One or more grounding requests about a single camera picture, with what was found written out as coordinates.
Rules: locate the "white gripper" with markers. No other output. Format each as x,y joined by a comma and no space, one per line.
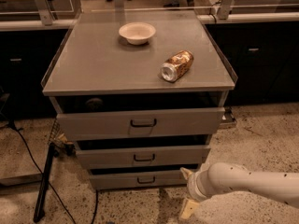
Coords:
193,186

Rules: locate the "grey drawer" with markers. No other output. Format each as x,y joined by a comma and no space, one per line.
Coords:
139,177
140,115
142,152

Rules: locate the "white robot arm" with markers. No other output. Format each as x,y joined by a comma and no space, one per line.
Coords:
221,178

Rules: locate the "grey drawer cabinet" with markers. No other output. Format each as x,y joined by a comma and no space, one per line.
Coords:
95,60

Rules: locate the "dark round object in drawer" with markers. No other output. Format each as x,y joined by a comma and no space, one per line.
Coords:
94,104

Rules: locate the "metal floor plate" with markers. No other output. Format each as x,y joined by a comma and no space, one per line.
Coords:
228,119

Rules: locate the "gold soda can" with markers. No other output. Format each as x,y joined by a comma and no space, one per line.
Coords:
177,66

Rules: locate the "black bar on floor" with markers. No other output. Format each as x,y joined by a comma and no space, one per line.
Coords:
39,210

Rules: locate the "white bowl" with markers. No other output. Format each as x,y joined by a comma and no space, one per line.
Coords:
137,33

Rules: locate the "metal railing barrier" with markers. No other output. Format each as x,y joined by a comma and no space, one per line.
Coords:
50,13

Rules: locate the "small wire shopping cart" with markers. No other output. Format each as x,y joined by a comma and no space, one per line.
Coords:
59,140

